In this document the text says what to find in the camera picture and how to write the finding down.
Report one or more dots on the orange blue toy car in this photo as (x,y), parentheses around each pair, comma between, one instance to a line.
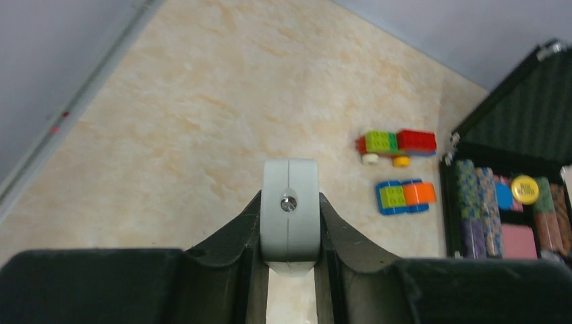
(411,196)

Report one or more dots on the white remote control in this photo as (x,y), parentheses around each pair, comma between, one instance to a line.
(290,216)

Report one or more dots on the yellow dealer button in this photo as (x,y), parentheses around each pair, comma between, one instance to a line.
(525,189)

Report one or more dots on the pink card deck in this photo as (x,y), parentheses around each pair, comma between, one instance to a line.
(518,242)

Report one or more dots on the blue poker chip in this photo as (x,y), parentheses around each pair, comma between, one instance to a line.
(504,196)

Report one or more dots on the black poker chip case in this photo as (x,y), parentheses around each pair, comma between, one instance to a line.
(522,127)

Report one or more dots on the green purple chip stack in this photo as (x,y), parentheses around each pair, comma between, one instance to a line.
(472,232)

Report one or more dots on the blue purple chip stack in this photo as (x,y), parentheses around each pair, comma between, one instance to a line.
(489,212)

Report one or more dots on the green pink chip stack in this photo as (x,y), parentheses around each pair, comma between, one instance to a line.
(545,217)

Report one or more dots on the red blue brick truck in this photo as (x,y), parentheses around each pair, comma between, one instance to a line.
(399,147)

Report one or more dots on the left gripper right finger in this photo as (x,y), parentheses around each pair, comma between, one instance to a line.
(357,281)

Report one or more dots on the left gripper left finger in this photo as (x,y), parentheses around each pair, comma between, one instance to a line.
(216,281)

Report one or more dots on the brown orange chip stack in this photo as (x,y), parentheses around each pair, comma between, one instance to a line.
(560,206)

